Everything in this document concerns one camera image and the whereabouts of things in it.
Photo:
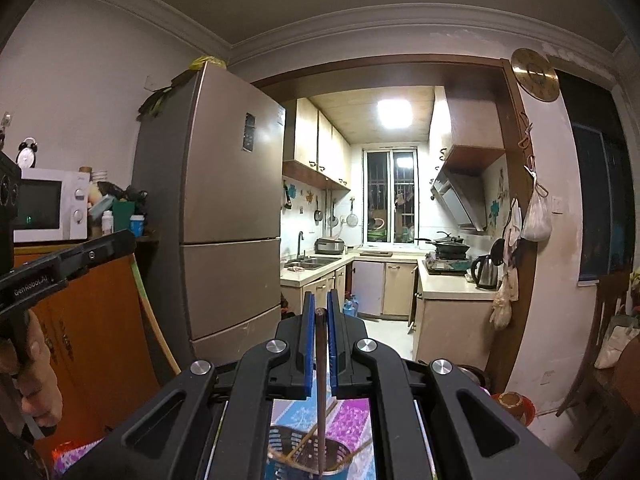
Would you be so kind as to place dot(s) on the floral striped tablecloth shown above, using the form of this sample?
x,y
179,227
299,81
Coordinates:
x,y
350,415

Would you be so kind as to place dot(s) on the grey rice cooker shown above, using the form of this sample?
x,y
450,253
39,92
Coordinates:
x,y
330,246

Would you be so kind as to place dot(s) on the person's left hand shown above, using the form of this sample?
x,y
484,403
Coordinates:
x,y
45,375

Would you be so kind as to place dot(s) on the white microwave oven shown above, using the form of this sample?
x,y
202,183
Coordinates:
x,y
70,205

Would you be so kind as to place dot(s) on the white pill bottle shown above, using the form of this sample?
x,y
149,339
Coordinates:
x,y
107,224

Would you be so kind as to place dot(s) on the steel range hood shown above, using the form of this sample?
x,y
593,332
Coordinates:
x,y
460,200

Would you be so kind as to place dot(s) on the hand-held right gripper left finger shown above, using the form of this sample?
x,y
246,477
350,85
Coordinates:
x,y
310,350

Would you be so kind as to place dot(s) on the dark wooden chair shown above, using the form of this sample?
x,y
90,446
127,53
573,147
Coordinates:
x,y
607,305

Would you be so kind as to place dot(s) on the green plastic container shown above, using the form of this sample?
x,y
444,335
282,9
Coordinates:
x,y
122,217

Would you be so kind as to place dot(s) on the orange wooden cabinet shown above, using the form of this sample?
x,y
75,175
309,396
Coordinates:
x,y
90,320

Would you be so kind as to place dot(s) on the black wok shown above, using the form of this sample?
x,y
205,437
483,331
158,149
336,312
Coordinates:
x,y
450,247

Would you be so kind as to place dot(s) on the blue lidded jar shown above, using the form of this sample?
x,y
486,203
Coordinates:
x,y
137,226

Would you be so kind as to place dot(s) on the barred kitchen window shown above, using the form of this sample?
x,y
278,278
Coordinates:
x,y
380,185

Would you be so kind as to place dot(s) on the blue water jug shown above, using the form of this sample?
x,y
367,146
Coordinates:
x,y
352,306

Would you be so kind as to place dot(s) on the blue metal utensil holder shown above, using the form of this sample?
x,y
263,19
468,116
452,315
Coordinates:
x,y
305,455

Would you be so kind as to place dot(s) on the white hanging plastic bag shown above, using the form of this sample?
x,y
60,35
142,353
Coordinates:
x,y
536,220

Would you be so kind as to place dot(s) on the wooden cabinet above hood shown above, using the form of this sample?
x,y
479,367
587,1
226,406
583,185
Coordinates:
x,y
470,120

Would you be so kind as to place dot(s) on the yellow green hoop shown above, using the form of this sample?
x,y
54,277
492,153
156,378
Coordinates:
x,y
143,300

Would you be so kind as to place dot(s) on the yellow plastic bag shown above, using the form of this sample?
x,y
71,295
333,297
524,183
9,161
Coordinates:
x,y
206,62

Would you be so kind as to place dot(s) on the dark wooden chopstick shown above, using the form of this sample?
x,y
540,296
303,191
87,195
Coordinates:
x,y
320,410

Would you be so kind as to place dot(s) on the hanging cloth bundle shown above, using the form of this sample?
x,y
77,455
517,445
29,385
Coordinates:
x,y
502,305

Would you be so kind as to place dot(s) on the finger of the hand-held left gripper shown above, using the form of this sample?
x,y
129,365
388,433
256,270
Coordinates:
x,y
100,250

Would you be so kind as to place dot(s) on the white tote bag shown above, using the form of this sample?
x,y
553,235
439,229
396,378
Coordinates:
x,y
617,345

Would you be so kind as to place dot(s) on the dark curtained window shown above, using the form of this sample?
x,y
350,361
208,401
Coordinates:
x,y
595,200

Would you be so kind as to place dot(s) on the steel kitchen sink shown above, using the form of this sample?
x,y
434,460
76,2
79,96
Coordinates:
x,y
312,261

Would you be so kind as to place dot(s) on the dark green bag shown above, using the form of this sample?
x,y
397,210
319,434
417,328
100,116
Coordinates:
x,y
155,102

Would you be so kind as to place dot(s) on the gas stove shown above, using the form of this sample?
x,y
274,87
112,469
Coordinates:
x,y
445,266

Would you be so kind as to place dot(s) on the steel electric kettle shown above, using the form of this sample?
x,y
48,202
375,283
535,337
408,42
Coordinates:
x,y
485,272

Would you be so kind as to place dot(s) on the square ceiling light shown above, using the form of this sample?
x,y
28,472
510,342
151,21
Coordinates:
x,y
394,114

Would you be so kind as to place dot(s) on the cream kitchen base cabinets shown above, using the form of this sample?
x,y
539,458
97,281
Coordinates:
x,y
395,285

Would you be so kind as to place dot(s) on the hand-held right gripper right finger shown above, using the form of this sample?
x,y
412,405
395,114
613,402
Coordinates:
x,y
331,350

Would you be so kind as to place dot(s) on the orange round bowl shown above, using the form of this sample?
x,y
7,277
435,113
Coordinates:
x,y
515,405

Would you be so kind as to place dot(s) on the grey refrigerator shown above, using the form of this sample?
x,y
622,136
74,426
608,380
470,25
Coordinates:
x,y
225,185

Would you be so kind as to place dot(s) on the cream wall cabinets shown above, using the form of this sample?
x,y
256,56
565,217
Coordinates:
x,y
310,135

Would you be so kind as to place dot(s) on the small alarm clock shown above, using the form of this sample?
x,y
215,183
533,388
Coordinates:
x,y
26,155

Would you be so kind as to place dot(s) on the round brass wall clock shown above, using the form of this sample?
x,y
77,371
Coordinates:
x,y
535,75

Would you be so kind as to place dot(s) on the white wall switch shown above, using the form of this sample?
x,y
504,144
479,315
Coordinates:
x,y
557,204

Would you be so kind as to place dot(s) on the hanging round strainer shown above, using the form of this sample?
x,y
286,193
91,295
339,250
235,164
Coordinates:
x,y
352,220

